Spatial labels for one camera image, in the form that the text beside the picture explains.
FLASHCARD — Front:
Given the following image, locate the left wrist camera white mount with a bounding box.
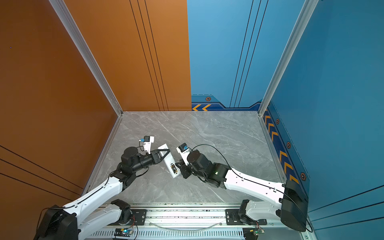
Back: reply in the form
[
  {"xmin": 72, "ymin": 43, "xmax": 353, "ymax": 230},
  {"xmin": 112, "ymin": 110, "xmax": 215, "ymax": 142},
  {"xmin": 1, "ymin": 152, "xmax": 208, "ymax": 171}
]
[{"xmin": 139, "ymin": 136, "xmax": 154, "ymax": 154}]

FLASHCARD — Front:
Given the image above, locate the right aluminium corner post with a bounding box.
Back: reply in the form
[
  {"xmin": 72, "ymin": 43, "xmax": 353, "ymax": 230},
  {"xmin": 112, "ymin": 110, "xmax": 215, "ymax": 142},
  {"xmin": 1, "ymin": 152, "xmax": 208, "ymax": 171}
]
[{"xmin": 258, "ymin": 0, "xmax": 319, "ymax": 117}]

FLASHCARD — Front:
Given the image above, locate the left aluminium corner post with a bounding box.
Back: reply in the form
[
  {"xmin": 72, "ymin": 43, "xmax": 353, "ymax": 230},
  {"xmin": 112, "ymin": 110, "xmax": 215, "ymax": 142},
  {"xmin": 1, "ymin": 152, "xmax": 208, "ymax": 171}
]
[{"xmin": 48, "ymin": 0, "xmax": 124, "ymax": 117}]

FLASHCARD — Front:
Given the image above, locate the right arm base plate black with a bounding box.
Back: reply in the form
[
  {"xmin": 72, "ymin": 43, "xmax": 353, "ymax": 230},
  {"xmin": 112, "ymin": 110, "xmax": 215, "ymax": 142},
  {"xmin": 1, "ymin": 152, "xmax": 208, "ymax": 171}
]
[{"xmin": 225, "ymin": 209, "xmax": 268, "ymax": 226}]

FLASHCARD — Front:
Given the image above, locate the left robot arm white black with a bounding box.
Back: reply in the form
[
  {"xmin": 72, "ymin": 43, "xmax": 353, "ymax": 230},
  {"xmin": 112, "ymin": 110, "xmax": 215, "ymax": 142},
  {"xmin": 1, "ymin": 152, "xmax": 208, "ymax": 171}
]
[{"xmin": 34, "ymin": 147, "xmax": 170, "ymax": 240}]

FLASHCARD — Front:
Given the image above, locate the aluminium corner post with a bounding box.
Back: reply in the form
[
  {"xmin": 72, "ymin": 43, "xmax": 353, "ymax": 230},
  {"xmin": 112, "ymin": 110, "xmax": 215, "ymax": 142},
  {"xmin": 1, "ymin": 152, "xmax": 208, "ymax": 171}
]
[
  {"xmin": 48, "ymin": 0, "xmax": 124, "ymax": 117},
  {"xmin": 258, "ymin": 0, "xmax": 319, "ymax": 117}
]

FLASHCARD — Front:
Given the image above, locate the circuit board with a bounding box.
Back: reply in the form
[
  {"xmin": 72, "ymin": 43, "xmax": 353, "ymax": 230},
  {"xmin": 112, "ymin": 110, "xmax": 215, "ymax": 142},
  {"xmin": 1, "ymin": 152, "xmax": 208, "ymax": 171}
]
[
  {"xmin": 113, "ymin": 228, "xmax": 135, "ymax": 239},
  {"xmin": 243, "ymin": 228, "xmax": 265, "ymax": 240}
]

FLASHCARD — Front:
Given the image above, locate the white remote control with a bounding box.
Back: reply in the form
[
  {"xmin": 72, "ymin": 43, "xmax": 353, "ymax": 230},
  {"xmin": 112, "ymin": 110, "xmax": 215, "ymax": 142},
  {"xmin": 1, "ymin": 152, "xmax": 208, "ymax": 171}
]
[{"xmin": 158, "ymin": 144, "xmax": 181, "ymax": 179}]

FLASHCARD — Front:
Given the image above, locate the white slotted cable duct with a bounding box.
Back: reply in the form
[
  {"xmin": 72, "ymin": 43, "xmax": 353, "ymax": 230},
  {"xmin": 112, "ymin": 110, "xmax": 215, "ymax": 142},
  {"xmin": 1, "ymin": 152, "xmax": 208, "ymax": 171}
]
[{"xmin": 87, "ymin": 228, "xmax": 245, "ymax": 240}]

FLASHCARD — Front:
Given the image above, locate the left circuit board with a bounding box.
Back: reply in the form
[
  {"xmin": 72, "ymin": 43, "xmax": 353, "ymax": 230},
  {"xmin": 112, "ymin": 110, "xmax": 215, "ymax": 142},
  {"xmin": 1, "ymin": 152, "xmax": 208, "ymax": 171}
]
[{"xmin": 113, "ymin": 228, "xmax": 135, "ymax": 239}]

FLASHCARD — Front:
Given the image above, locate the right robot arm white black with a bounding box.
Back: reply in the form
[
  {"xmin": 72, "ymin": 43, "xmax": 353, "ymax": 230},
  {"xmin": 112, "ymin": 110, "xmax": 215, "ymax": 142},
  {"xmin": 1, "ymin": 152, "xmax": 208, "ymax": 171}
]
[{"xmin": 176, "ymin": 148, "xmax": 312, "ymax": 232}]

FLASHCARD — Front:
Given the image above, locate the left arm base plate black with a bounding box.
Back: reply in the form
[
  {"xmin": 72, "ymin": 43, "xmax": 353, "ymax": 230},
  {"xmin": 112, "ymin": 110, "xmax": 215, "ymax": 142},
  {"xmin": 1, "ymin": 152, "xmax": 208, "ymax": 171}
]
[{"xmin": 109, "ymin": 209, "xmax": 147, "ymax": 227}]

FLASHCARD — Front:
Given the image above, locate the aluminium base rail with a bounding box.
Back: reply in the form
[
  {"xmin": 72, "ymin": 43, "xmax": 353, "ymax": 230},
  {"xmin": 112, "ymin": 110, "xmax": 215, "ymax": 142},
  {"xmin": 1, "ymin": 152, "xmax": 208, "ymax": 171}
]
[{"xmin": 59, "ymin": 205, "xmax": 313, "ymax": 230}]

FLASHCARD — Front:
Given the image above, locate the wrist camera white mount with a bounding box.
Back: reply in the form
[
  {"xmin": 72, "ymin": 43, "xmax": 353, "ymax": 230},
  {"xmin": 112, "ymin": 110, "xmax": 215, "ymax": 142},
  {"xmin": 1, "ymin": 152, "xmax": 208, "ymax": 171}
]
[
  {"xmin": 139, "ymin": 136, "xmax": 154, "ymax": 154},
  {"xmin": 177, "ymin": 143, "xmax": 192, "ymax": 166}
]

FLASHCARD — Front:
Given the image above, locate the black AAA battery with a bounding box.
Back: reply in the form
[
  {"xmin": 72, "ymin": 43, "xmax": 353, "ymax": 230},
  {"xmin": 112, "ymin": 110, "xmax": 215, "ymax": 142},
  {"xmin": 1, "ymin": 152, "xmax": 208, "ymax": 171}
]
[{"xmin": 171, "ymin": 164, "xmax": 178, "ymax": 175}]

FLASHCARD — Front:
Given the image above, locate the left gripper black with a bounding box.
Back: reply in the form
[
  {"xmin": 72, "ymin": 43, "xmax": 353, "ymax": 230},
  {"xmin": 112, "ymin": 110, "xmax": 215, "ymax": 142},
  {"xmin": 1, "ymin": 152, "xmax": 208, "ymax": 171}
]
[{"xmin": 131, "ymin": 149, "xmax": 170, "ymax": 175}]

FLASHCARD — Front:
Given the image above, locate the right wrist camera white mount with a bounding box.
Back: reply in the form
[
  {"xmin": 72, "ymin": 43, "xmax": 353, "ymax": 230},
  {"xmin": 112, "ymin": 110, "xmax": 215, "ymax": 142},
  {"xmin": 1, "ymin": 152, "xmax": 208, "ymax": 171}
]
[{"xmin": 177, "ymin": 143, "xmax": 192, "ymax": 166}]

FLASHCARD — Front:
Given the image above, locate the right circuit board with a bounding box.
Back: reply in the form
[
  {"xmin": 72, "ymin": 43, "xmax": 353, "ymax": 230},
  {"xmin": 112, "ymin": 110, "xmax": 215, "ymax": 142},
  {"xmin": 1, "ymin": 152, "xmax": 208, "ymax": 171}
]
[{"xmin": 243, "ymin": 228, "xmax": 265, "ymax": 240}]

